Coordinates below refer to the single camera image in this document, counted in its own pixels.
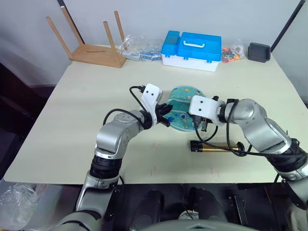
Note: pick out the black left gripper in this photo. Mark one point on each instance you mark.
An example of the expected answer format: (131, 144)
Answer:
(159, 113)

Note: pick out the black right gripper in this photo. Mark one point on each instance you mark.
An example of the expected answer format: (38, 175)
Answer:
(201, 122)

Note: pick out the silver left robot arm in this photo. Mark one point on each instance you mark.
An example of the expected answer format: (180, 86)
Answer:
(109, 139)

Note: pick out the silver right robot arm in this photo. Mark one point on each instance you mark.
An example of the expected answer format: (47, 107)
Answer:
(260, 127)

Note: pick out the deflated teal printed ball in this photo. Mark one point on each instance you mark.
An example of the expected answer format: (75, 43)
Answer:
(183, 101)

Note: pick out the blue and white toolbox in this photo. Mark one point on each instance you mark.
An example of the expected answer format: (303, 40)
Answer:
(192, 50)

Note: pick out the clear bag of blue packets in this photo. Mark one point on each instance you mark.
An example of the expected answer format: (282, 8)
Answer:
(142, 49)

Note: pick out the clear bag of colourful pieces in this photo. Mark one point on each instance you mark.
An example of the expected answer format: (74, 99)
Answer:
(232, 53)

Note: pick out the black plastic tray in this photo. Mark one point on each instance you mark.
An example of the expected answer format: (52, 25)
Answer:
(258, 52)

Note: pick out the upturned wooden stool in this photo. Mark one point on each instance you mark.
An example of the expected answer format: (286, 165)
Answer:
(96, 54)

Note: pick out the grey robot torso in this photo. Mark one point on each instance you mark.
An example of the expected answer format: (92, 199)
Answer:
(192, 226)

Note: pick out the black slanted pole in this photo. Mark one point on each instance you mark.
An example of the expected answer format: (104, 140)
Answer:
(287, 25)

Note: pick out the crumpled clear plastic bag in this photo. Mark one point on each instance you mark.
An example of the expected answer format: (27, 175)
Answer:
(16, 204)

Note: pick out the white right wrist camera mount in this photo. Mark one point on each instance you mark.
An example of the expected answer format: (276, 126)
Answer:
(204, 107)

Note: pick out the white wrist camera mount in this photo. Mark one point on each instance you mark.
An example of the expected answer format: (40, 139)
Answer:
(204, 107)
(151, 96)

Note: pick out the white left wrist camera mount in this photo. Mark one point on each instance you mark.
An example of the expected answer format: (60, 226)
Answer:
(151, 96)

